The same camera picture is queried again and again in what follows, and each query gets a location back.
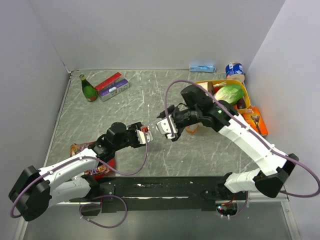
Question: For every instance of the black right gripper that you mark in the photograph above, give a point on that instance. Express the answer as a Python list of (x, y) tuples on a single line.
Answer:
[(173, 110)]

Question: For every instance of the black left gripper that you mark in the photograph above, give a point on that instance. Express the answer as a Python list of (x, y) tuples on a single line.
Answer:
[(133, 128)]

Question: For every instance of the orange tea bottle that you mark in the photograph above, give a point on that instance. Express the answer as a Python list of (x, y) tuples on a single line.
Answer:
[(192, 128)]

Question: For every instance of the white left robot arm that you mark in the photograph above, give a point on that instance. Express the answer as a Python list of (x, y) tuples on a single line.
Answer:
[(36, 190)]

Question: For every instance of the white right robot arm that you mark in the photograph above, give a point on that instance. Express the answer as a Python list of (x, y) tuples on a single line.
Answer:
[(272, 171)]

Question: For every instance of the green glass bottle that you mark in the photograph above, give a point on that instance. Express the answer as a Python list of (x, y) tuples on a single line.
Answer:
[(88, 90)]

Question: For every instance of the beige paper roll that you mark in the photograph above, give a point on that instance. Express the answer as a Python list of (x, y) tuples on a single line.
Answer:
[(208, 86)]

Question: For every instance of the red snack bag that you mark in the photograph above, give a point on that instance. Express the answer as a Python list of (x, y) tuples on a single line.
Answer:
[(98, 172)]

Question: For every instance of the yellow plastic basket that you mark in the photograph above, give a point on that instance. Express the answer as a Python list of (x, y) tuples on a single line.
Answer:
[(218, 84)]

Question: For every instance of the blue tissue pack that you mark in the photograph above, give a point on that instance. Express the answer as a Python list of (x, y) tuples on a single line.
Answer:
[(202, 68)]

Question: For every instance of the green cabbage toy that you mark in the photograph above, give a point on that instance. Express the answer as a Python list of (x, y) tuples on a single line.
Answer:
[(230, 93)]

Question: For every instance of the purple silver box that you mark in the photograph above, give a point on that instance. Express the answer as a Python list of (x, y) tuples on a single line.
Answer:
[(113, 90)]

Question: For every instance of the purple eggplant toy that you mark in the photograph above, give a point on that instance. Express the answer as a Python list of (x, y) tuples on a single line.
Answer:
[(241, 104)]

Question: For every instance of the red flat box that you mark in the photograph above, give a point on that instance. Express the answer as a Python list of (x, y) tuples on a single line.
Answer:
[(109, 81)]

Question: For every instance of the blue white can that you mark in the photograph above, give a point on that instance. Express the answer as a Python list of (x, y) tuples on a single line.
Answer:
[(235, 71)]

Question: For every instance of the orange razor package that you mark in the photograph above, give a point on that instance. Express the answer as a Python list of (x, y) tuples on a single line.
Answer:
[(254, 118)]

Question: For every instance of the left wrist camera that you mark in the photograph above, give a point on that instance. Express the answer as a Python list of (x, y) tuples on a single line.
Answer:
[(144, 135)]

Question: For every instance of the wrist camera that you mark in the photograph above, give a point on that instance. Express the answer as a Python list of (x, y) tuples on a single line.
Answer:
[(144, 135), (167, 128)]

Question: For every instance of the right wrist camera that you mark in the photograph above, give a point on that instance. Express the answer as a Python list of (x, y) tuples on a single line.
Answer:
[(167, 128)]

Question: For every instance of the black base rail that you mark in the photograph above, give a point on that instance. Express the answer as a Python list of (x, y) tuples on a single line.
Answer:
[(160, 193)]

